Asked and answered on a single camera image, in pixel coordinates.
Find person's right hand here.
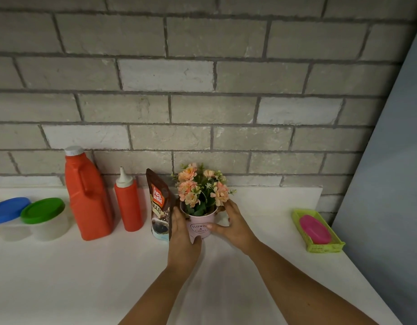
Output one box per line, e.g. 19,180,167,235
205,199,260,257

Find orange squeeze bottle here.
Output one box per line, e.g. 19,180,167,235
114,167,144,232

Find person's left hand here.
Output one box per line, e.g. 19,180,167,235
166,206,203,272

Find green plastic basket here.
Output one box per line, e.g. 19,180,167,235
291,209,346,253

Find pink flowers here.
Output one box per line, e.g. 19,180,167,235
172,162,237,217

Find orange jug with white cap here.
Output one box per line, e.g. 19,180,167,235
64,145,115,241

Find white countertop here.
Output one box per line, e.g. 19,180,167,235
0,186,403,325

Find blue round lid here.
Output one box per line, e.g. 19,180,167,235
0,197,31,225

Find pink metal bucket with rope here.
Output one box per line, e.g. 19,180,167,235
180,201,227,244

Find brown coffee pouch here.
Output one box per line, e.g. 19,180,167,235
146,168,177,242

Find green round lid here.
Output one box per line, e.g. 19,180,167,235
20,198,66,225

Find clear plastic container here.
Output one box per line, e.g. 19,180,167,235
29,208,70,242
0,219,34,243

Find person's right forearm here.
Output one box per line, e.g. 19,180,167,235
246,241,378,325

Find person's left forearm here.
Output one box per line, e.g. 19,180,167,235
119,264,195,325

